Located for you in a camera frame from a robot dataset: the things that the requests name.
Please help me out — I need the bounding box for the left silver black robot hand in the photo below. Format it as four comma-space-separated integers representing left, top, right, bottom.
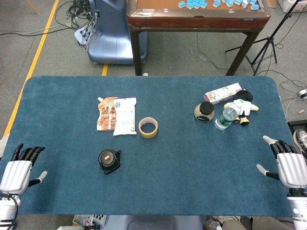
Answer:
0, 143, 48, 195

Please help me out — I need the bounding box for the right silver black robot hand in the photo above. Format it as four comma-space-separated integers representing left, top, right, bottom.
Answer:
256, 135, 307, 190

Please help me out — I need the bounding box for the black teapot with orange knob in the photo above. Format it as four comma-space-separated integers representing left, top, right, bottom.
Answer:
98, 149, 122, 175

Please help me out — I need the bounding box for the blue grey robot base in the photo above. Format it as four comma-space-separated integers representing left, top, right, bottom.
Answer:
87, 0, 148, 65

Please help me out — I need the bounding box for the grey sneaker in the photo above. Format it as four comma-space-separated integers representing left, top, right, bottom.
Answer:
293, 128, 307, 154

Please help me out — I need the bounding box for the person leg in khaki trousers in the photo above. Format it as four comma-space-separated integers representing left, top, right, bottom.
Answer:
222, 215, 295, 230

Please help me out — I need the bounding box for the black yellow plush toy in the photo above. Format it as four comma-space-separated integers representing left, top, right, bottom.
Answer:
223, 89, 260, 127

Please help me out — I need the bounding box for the clear water bottle green label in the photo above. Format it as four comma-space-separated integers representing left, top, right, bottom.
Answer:
214, 107, 240, 130

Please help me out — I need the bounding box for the floral tissue box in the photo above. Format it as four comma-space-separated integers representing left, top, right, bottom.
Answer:
203, 82, 243, 105

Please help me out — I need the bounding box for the glass jar with black lid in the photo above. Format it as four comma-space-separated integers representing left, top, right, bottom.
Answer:
194, 101, 215, 123

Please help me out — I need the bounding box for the orange spouted food pouch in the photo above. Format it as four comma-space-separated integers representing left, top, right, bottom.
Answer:
96, 96, 118, 131

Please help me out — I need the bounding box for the blue table cloth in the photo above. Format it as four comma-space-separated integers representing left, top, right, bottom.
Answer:
0, 75, 297, 218

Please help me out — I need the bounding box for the white plastic snack bag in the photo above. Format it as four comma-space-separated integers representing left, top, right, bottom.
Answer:
112, 96, 138, 137

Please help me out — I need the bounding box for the black tripod stand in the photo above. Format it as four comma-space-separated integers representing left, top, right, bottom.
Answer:
224, 0, 307, 76

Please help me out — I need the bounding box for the yellow packing tape roll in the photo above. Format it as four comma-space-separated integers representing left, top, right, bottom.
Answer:
138, 117, 159, 138

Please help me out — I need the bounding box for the white power strip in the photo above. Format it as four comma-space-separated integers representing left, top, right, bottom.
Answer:
74, 25, 96, 45

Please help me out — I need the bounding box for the brown mahjong table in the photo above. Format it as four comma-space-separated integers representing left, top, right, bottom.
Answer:
126, 0, 272, 76

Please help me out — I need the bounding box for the black cable bundle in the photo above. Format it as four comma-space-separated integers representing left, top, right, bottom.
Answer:
55, 0, 99, 29

